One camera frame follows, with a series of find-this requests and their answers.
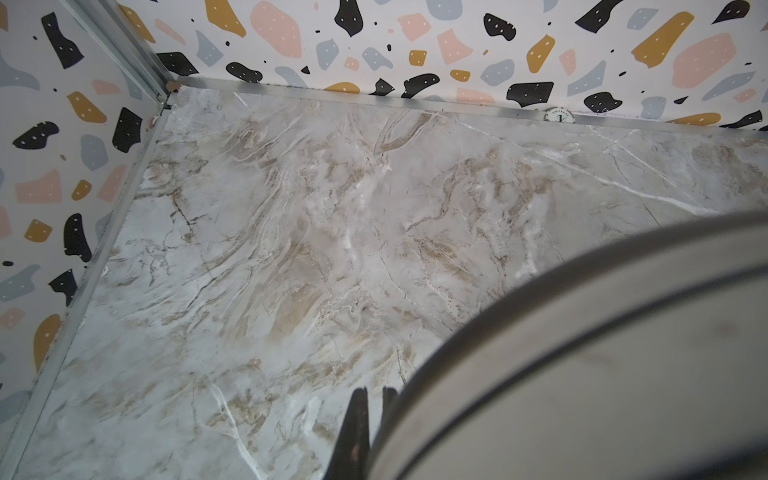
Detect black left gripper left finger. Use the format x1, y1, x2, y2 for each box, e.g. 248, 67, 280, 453
323, 388, 369, 480

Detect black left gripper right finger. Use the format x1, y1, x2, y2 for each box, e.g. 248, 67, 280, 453
381, 386, 399, 426

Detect white black headphones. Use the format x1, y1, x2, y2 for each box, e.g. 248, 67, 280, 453
365, 211, 767, 479

